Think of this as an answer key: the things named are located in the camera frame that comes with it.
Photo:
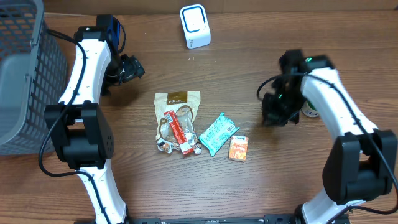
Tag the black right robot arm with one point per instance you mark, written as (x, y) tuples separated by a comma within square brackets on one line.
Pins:
[(361, 163)]

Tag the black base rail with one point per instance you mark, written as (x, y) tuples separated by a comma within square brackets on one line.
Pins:
[(267, 219)]

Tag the orange small carton box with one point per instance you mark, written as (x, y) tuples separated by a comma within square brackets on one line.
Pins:
[(238, 148)]

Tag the green lid white jar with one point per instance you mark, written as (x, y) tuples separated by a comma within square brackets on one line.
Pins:
[(309, 110)]

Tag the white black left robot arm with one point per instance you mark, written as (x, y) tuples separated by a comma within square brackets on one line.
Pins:
[(78, 129)]

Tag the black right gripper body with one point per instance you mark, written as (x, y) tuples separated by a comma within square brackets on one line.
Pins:
[(277, 112)]

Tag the red snack bar packet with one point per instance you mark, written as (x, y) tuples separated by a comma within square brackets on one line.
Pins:
[(182, 129)]

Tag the beige brown snack pouch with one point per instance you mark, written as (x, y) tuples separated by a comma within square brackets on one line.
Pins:
[(176, 113)]

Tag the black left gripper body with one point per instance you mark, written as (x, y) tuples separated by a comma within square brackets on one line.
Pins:
[(134, 68)]

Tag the grey plastic mesh basket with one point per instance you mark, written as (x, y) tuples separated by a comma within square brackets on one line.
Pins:
[(33, 74)]

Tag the white barcode scanner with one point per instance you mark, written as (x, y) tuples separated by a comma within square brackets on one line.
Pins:
[(195, 26)]

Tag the teal orange snack packet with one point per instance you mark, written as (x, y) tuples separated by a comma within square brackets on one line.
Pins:
[(218, 133)]

